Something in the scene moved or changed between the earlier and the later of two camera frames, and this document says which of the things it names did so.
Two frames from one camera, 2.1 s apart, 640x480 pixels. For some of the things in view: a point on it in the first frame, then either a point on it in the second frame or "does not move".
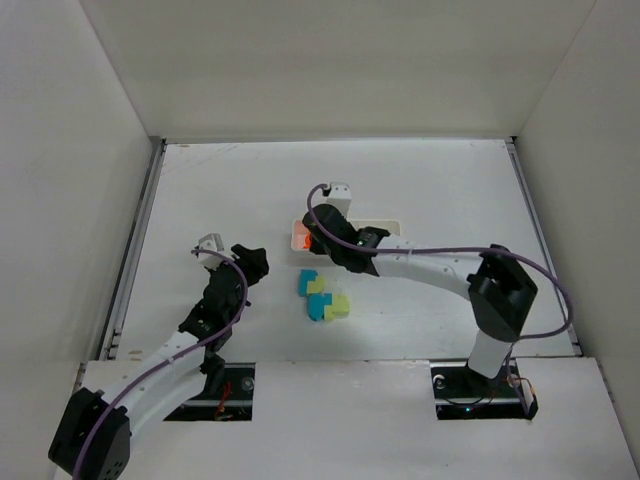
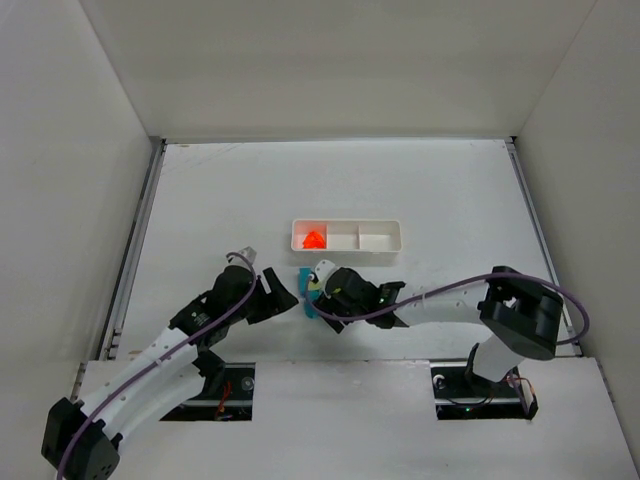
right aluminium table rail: (516, 157) does not move
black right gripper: (318, 228) → (326, 301)
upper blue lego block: (305, 276) does not move
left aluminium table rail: (109, 350) does not move
